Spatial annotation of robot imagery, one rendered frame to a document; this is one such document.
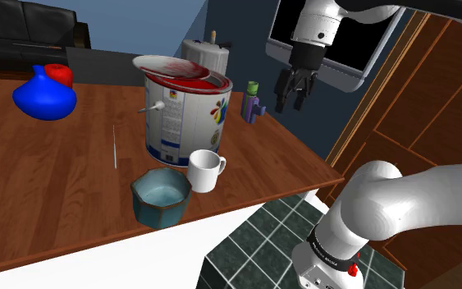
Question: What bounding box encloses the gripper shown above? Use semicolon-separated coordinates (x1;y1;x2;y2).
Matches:
273;39;328;114

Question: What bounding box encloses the purple and green bottle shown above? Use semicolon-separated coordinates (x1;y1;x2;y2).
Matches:
240;80;267;125

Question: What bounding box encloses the grey framed black screen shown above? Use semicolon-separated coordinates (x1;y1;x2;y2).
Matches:
265;0;406;94

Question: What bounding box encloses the white round container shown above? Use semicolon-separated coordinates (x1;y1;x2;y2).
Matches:
180;30;232;77

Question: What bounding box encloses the open red paint can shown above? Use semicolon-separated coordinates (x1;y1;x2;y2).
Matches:
131;54;234;168

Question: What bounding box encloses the white mug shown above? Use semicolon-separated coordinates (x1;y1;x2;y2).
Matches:
186;149;227;194

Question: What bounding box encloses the brown wooden door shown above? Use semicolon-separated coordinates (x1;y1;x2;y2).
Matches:
325;11;462;289

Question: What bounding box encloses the teal octagonal bowl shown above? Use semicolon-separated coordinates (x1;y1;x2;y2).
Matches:
130;167;193;231

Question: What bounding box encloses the thin white stick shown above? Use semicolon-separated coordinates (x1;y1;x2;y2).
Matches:
112;124;118;170

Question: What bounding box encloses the red apple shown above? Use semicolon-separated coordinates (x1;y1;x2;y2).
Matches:
44;62;74;89

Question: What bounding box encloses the blue round vase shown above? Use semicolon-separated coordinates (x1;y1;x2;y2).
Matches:
12;64;78;122

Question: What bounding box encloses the black sofa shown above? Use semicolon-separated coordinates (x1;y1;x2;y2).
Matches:
0;0;92;74

